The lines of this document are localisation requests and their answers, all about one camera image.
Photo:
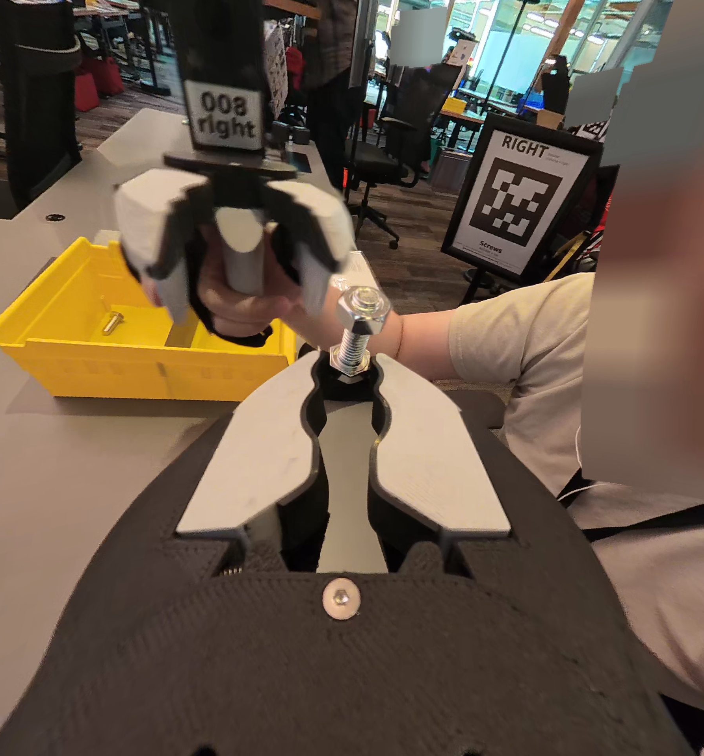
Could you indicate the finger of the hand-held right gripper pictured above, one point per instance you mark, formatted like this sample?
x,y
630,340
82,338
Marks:
x,y
142,218
322,230

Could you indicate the black office chair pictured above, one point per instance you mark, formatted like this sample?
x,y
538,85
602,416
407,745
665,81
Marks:
x,y
32,118
387,147

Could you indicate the silver hex bolt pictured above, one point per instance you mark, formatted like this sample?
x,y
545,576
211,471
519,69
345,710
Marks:
x,y
353,351
113,322

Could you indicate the person's right hand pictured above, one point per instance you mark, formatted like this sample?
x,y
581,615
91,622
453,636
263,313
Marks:
x,y
239,307

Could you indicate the printed paper sheet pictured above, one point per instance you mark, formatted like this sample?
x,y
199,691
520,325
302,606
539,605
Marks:
x,y
357,269

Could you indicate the person's right forearm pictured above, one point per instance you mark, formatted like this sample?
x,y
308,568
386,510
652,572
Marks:
x,y
422,334

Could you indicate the black framed marker sign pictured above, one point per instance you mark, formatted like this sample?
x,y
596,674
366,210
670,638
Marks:
x,y
517,195

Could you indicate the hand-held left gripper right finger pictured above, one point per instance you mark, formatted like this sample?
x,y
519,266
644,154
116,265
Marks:
x,y
440,466

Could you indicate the yellow plastic bin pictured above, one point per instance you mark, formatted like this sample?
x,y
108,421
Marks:
x,y
121,366

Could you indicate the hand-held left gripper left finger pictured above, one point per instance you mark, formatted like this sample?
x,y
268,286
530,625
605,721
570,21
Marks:
x,y
257,460

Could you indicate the silver hex nut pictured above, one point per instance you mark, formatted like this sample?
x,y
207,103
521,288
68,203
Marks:
x,y
352,322

